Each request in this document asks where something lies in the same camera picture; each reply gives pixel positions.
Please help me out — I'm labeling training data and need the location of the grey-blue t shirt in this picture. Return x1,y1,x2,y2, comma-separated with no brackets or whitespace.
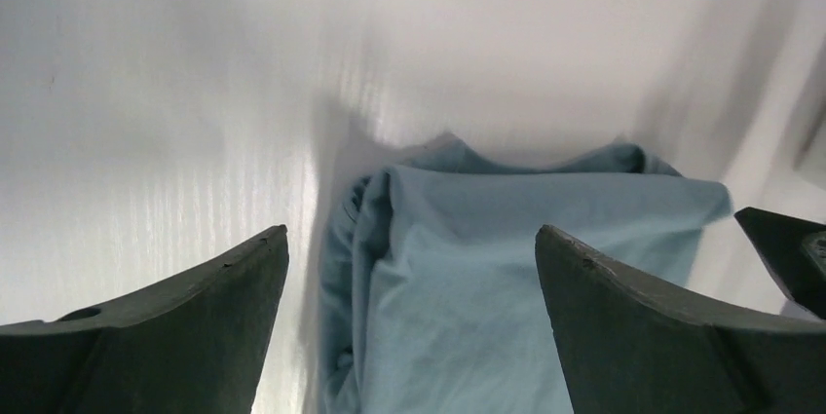
318,141,731,413

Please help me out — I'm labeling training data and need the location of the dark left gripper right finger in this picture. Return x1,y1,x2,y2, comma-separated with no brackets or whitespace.
535,226,825,413

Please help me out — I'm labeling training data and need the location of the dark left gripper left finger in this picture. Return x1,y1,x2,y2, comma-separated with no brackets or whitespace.
1,226,289,413

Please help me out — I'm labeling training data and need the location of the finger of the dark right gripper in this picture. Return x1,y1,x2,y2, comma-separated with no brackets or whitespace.
734,207,825,320

